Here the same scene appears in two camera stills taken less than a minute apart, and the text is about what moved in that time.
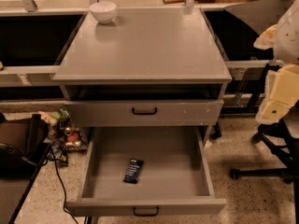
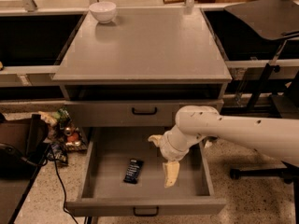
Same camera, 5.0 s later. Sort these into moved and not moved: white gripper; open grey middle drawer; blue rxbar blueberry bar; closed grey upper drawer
Moved: white gripper
Not moved: closed grey upper drawer; open grey middle drawer; blue rxbar blueberry bar
